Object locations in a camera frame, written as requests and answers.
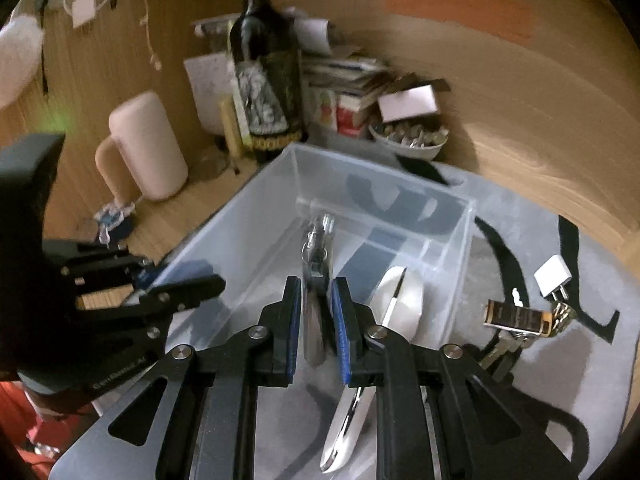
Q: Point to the orange sticky note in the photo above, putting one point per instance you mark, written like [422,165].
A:
[460,7]

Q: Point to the white fabric shaver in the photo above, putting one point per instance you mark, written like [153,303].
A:
[405,300]

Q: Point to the small red box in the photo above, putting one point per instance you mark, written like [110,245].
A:
[352,117]

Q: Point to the stack of papers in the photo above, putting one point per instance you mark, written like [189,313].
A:
[340,72]

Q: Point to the keys with pinecone charm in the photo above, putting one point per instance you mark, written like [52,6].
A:
[502,352]

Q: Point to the cream rounded container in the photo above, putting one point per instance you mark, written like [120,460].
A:
[150,145]

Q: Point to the white charger plug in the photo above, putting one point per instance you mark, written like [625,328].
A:
[550,275]

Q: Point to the grey mat with black letters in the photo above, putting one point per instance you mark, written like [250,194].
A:
[585,370]

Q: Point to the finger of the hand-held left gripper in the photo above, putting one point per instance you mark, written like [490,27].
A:
[175,300]
[100,265]

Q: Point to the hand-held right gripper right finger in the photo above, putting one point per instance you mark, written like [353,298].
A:
[342,332]

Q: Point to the dark wine bottle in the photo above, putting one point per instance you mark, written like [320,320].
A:
[270,75]

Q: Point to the handwritten note paper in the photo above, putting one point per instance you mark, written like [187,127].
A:
[207,85]

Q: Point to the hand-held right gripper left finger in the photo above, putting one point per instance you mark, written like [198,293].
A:
[295,332]

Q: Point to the brown perfume bottle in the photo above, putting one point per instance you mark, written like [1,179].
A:
[517,317]

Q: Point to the clear plastic storage bin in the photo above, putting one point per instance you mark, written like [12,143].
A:
[260,240]

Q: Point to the white card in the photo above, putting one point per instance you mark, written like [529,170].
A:
[407,102]

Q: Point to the fruit print box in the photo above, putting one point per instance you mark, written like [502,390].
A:
[325,107]

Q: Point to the small beige bottle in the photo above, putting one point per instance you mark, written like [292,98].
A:
[231,130]

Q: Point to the white cloth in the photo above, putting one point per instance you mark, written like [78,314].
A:
[17,55]

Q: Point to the silver metal flashlight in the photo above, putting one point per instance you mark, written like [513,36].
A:
[316,280]

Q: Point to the white bowl of stones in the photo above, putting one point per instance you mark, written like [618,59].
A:
[410,149]

